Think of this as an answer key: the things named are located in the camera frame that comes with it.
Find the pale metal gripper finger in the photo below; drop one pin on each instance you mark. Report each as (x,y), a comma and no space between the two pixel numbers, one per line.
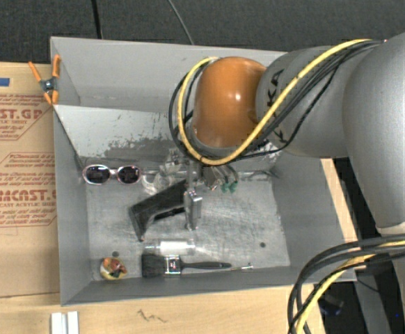
(188,200)
(197,211)

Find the clear glass thing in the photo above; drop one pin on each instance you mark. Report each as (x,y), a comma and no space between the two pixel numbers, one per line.
(153,183)

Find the thin metal pin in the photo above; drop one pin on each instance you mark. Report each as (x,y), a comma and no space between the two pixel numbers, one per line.
(242,267)

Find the black paintbrush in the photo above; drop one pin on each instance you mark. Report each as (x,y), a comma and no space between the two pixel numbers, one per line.
(152,266)

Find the black angled plastic piece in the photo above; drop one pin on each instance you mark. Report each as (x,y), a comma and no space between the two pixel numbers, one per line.
(153,204)

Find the round multicoloured toy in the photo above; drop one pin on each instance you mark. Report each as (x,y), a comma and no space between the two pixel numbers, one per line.
(113,268)

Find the grey metal bin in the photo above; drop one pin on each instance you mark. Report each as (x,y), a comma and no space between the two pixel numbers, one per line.
(230,221)

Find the pink sunglasses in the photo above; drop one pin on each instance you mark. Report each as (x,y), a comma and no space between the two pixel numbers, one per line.
(98,174)

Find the brown cardboard board red print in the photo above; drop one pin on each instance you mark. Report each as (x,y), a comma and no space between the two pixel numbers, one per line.
(21,172)

